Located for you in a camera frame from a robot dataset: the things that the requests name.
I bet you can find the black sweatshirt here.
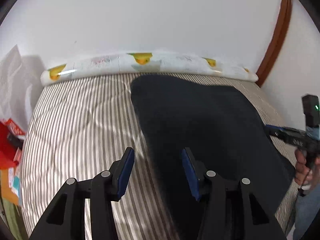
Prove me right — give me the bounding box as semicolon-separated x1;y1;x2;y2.
131;75;294;239

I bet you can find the person's right hand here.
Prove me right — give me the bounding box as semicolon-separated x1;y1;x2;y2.
295;148;319;189

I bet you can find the striped beige quilt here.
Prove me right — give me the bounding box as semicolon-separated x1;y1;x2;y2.
19;73;301;240

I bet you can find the blue jeans leg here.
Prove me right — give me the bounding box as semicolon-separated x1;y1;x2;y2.
293;185;319;239

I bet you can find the white duck-print bolster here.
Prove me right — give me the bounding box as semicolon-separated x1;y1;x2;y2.
40;51;258;86

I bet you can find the red box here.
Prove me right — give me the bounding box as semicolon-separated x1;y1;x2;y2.
0;119;25;170

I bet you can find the white plastic bag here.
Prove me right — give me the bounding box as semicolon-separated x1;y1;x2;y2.
1;46;44;130

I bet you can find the brown wooden door frame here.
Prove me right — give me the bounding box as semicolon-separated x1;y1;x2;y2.
256;0;292;87

